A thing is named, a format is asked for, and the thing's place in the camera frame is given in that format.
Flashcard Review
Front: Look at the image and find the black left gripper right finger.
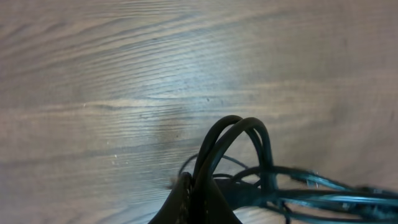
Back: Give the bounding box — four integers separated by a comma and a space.
208, 180, 241, 224

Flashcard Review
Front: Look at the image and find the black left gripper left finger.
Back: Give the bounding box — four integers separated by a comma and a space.
149, 172, 192, 224

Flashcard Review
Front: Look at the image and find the black cable bundle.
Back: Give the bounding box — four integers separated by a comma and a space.
169, 114, 398, 224

